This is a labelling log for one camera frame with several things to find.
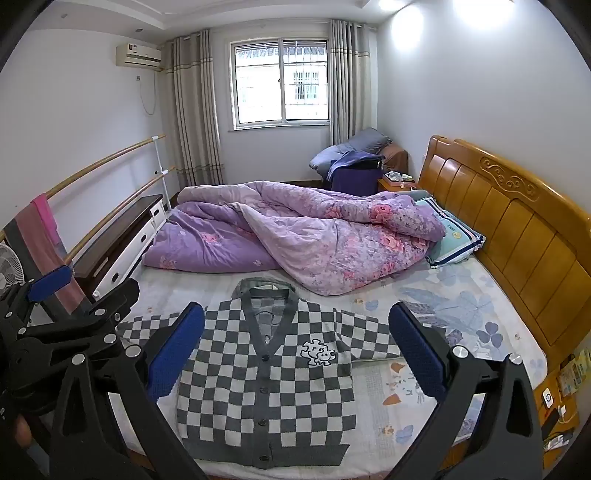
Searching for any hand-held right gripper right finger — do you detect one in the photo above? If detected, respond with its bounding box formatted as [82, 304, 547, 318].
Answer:
[388, 302, 544, 480]

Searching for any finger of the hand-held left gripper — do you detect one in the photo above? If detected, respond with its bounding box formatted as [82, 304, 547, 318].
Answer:
[69, 278, 140, 344]
[0, 265, 75, 334]

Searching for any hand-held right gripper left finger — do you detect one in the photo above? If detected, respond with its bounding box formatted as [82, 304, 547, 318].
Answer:
[50, 302, 208, 480]

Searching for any grey white checkered cardigan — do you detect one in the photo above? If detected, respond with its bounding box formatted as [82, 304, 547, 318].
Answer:
[117, 276, 402, 470]

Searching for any person's left hand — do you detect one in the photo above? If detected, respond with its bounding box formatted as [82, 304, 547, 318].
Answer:
[13, 413, 35, 460]

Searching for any white electric fan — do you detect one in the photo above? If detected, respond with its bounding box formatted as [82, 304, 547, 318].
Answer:
[0, 243, 27, 301]

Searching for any pink grey hanging towel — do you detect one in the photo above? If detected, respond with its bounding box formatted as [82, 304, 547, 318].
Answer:
[2, 194, 93, 320]

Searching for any dark top white cabinet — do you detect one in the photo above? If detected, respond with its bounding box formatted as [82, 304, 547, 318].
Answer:
[74, 194, 168, 301]

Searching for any blue striped pillow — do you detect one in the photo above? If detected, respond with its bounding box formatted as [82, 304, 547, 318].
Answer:
[413, 196, 486, 268]

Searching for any black phone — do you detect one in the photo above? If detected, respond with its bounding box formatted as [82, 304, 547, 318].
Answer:
[542, 408, 562, 440]

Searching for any purple floral quilt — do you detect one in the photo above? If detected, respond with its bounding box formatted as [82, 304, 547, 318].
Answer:
[142, 181, 446, 296]

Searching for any power strip with chargers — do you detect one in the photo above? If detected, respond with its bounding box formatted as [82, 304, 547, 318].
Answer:
[533, 348, 591, 472]

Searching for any small wooden nightstand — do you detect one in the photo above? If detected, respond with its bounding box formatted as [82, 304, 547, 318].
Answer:
[377, 172, 419, 193]

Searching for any dark purple blanket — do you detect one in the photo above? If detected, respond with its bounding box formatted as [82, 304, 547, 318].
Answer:
[325, 150, 385, 193]

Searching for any grey beige curtain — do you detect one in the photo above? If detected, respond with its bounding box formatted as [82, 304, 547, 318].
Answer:
[166, 28, 225, 188]
[329, 18, 379, 148]

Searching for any brown armchair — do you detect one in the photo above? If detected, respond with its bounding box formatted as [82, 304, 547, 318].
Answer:
[379, 143, 410, 174]

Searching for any blue grey pillow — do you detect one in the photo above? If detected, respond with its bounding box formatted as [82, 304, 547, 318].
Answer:
[309, 128, 393, 172]

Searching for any white air conditioner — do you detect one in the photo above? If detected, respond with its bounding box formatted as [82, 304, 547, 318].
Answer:
[115, 42, 164, 71]

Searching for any white framed window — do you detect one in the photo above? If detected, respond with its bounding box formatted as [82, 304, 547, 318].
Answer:
[229, 38, 331, 130]

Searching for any wooden wall bar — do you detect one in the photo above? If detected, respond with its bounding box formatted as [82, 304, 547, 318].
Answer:
[65, 168, 176, 266]
[0, 135, 166, 243]

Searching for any white bar post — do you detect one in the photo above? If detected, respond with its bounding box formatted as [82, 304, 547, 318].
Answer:
[154, 135, 173, 214]

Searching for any air conditioner power cord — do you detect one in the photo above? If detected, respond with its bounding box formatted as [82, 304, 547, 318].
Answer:
[137, 69, 158, 116]

